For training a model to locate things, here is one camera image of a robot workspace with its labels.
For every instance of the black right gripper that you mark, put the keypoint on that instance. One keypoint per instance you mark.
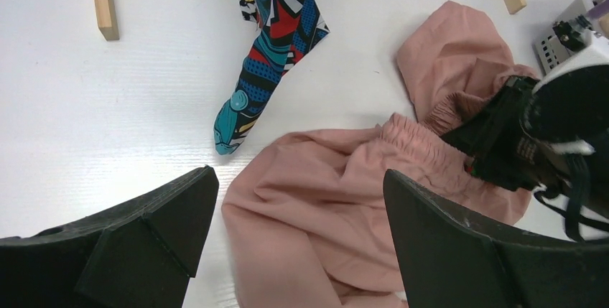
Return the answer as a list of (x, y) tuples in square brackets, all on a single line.
[(505, 142)]

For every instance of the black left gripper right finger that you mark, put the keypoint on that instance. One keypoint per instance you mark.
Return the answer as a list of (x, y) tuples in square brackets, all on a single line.
[(452, 256)]

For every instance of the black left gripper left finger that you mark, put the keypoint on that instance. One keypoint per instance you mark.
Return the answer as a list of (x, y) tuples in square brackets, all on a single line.
[(140, 253)]

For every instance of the pink shorts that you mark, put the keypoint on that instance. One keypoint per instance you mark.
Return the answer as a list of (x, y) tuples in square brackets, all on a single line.
[(306, 218)]

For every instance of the colourful comic print shorts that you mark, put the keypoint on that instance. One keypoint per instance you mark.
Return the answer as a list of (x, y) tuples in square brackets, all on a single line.
[(288, 30)]

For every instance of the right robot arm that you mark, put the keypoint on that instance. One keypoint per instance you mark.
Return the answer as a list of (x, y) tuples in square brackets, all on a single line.
[(583, 145)]

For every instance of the white plastic basket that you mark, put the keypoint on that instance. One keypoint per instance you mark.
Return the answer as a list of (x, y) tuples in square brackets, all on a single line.
[(566, 35)]

